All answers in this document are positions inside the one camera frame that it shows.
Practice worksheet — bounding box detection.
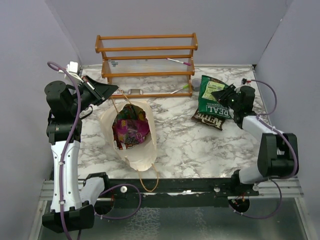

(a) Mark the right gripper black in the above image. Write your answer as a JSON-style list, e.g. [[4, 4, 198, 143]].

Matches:
[[212, 84, 241, 112]]

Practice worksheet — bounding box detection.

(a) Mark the small grey plastic cup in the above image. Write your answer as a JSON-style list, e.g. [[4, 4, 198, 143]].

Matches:
[[191, 78, 201, 92]]

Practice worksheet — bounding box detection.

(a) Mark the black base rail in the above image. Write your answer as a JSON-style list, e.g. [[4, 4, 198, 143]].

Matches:
[[94, 178, 259, 213]]

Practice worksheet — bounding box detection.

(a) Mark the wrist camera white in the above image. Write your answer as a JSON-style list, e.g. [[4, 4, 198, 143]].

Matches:
[[241, 78, 252, 86], [65, 61, 83, 85]]

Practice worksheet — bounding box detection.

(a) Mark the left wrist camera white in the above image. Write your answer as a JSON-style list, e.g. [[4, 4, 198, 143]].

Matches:
[[65, 61, 83, 85]]

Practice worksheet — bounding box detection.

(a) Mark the light green snack packet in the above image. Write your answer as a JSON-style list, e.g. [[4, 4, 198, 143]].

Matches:
[[202, 81, 225, 101]]

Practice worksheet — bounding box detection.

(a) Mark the green capped white marker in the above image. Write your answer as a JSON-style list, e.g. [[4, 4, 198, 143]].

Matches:
[[170, 84, 189, 94]]

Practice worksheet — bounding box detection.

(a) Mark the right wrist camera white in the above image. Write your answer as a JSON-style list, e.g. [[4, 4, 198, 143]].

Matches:
[[241, 78, 252, 86]]

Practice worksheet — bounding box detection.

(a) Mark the brown kettle chips bag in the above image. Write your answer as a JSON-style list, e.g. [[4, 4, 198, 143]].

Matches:
[[191, 109, 225, 131]]

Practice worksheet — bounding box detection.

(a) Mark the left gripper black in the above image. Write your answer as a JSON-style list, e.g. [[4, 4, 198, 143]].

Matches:
[[69, 74, 118, 115]]

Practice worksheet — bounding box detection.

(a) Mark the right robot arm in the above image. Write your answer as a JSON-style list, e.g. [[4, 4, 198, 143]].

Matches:
[[211, 85, 299, 196]]

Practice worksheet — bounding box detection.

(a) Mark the beige paper bag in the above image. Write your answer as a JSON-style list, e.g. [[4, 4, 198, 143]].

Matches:
[[99, 88, 160, 193]]

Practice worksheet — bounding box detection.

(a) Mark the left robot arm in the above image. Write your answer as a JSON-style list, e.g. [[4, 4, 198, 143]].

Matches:
[[42, 75, 118, 233]]

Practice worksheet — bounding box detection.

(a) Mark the magenta candy bag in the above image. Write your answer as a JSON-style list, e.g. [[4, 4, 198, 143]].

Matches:
[[112, 119, 150, 145]]

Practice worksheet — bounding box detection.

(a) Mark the wooden three-tier shelf rack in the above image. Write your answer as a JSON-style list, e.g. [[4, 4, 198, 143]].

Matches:
[[95, 32, 198, 98]]

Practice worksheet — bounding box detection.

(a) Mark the pink capped white marker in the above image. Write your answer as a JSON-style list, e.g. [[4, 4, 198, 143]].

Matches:
[[166, 58, 192, 66]]

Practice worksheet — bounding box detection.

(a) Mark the green real chips bag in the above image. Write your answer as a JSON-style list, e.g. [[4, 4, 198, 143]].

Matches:
[[198, 75, 231, 119]]

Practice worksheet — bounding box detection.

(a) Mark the small red white box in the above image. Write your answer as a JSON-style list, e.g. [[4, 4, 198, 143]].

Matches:
[[112, 90, 122, 96]]

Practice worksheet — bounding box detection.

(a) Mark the metal handle bracket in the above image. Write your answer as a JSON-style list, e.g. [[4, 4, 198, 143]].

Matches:
[[128, 88, 144, 95]]

